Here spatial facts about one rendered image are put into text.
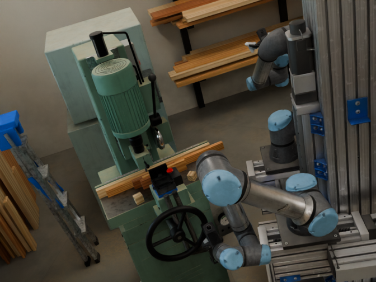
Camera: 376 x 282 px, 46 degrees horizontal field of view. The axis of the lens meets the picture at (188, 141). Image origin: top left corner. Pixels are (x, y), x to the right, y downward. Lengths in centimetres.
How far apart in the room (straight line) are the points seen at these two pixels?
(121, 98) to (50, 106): 262
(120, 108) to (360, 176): 104
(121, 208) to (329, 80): 106
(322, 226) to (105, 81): 100
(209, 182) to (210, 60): 270
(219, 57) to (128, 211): 228
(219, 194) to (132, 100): 67
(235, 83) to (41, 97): 193
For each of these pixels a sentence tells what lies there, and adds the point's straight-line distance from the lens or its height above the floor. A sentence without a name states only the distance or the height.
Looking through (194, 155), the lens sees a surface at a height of 93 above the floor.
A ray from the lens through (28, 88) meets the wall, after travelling 441.
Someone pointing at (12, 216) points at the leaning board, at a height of 35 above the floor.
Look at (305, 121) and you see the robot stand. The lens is 184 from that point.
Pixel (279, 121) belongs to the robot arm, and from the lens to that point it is 213.
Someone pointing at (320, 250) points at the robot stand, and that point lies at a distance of 195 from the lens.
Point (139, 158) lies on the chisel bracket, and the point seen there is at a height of 106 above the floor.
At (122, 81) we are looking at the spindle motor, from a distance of 186.
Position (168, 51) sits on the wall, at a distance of 438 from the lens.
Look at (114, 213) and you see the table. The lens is 207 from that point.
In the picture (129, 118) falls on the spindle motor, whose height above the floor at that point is 129.
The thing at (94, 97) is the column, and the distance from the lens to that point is 214.
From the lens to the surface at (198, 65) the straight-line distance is 401.
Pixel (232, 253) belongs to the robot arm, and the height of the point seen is 95.
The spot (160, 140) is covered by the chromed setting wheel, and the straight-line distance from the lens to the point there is 220.
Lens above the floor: 215
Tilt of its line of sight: 31 degrees down
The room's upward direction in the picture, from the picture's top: 15 degrees counter-clockwise
